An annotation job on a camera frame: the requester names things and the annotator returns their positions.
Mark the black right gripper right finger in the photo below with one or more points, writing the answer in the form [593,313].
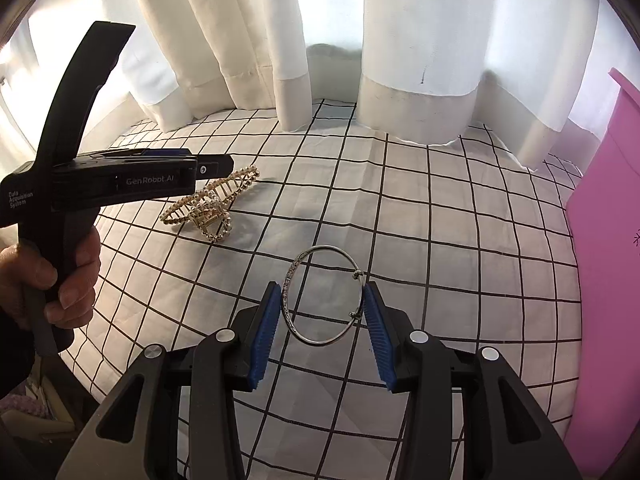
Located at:
[506,433]

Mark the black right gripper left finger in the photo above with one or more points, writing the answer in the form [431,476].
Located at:
[134,432]

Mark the small silver bangle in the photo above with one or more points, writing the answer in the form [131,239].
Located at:
[332,294]

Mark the white checkered bed sheet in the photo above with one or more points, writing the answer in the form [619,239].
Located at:
[472,246]

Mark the purple plastic bin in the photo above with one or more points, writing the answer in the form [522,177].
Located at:
[603,212]

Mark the white curtain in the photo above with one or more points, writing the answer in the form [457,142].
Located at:
[537,72]

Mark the pearl gold hair claw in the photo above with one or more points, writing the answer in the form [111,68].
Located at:
[208,209]

